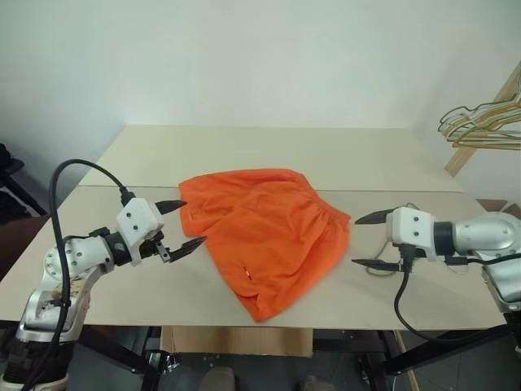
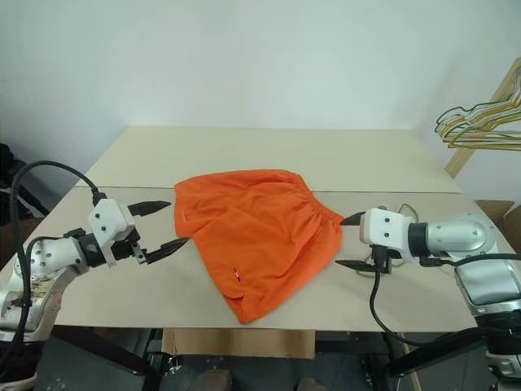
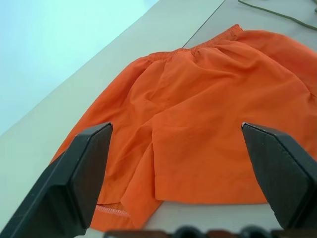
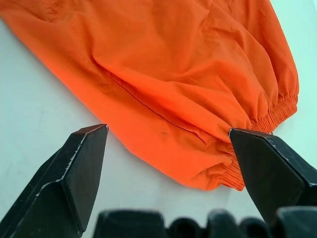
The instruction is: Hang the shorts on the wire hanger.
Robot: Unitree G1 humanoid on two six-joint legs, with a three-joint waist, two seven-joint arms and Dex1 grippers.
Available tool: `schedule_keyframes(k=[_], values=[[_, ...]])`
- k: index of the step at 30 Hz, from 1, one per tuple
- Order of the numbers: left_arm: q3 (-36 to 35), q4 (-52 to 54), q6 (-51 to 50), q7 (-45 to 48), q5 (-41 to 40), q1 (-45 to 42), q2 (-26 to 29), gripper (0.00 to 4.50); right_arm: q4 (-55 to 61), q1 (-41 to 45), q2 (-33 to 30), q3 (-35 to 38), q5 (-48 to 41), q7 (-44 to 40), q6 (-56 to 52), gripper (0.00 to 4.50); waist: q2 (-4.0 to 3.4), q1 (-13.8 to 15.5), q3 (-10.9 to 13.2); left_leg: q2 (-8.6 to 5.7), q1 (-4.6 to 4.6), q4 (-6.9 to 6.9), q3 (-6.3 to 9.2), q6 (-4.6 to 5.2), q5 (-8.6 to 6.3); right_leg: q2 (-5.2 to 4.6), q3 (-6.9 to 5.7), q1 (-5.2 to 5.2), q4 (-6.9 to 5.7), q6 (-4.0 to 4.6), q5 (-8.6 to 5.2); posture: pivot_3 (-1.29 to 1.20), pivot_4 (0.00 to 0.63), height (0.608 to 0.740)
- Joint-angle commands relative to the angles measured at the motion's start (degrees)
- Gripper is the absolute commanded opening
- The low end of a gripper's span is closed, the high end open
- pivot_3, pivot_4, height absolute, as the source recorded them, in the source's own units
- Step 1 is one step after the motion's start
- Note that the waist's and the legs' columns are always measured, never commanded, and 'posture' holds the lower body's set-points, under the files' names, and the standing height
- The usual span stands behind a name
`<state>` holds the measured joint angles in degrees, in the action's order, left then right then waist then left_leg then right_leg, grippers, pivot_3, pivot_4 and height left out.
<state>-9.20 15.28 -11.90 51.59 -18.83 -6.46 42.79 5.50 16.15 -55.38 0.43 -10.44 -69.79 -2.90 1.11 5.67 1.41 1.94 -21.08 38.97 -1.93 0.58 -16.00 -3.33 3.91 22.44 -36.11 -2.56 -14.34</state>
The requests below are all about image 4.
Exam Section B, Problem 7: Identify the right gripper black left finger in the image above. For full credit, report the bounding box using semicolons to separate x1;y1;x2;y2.
0;123;110;238

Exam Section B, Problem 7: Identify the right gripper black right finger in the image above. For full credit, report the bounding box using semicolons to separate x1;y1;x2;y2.
227;127;317;225

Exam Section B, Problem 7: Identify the orange shirt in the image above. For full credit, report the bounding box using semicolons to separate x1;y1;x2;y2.
0;0;299;192

